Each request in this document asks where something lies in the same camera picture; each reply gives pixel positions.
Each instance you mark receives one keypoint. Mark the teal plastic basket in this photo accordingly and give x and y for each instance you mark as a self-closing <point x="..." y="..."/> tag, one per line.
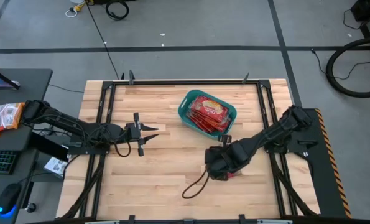
<point x="182" y="109"/>

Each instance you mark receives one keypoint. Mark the orange snack bag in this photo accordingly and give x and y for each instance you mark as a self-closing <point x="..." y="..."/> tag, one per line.
<point x="7" y="116"/>

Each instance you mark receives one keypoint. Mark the red popcorn bag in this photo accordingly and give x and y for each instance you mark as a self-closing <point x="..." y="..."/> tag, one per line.
<point x="214" y="129"/>
<point x="209" y="107"/>
<point x="203" y="122"/>
<point x="233" y="176"/>

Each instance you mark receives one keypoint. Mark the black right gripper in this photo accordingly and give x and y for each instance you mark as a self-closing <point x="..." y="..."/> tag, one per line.
<point x="222" y="161"/>

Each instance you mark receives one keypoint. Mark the black power strip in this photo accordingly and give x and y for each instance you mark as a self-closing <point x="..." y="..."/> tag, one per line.
<point x="47" y="132"/>

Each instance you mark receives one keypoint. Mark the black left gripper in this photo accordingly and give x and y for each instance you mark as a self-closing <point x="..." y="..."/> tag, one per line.
<point x="132" y="132"/>

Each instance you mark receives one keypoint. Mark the black desk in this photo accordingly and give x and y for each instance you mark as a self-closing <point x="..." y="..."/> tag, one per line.
<point x="32" y="84"/>

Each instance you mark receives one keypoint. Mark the black caster wheel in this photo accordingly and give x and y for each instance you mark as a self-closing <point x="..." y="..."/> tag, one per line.
<point x="30" y="207"/>

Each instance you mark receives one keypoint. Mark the backlit black keyboard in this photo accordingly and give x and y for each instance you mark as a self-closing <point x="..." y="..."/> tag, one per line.
<point x="1" y="161"/>

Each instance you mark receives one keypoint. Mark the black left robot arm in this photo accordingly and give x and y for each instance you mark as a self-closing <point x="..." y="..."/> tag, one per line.
<point x="66" y="121"/>

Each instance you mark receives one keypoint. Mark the hazard-striped black mount plate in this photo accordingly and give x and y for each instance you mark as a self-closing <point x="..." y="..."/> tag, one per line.
<point x="324" y="174"/>

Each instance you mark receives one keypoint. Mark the black computer mouse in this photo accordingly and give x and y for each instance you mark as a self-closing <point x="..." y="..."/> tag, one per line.
<point x="9" y="196"/>

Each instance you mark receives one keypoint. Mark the white paper booklet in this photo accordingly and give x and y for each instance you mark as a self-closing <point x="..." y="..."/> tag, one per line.
<point x="55" y="166"/>

